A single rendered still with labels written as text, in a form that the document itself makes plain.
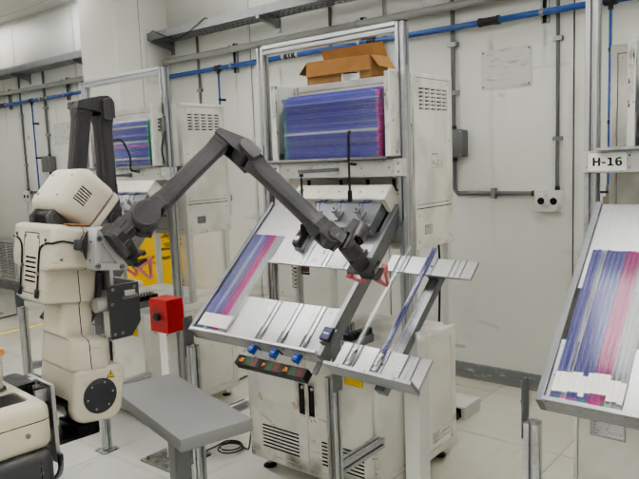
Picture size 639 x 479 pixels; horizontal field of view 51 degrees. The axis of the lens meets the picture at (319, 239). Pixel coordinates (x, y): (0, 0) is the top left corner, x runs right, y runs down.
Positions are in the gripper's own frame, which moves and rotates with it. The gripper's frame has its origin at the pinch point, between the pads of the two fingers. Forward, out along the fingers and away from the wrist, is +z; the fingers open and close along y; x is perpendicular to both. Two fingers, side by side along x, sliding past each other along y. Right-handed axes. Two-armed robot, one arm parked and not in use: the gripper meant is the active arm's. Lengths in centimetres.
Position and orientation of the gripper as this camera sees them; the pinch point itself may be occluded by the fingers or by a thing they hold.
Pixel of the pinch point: (375, 282)
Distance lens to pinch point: 219.8
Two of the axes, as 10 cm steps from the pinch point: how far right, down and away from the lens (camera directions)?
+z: 5.1, 6.4, 5.8
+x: -4.7, 7.7, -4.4
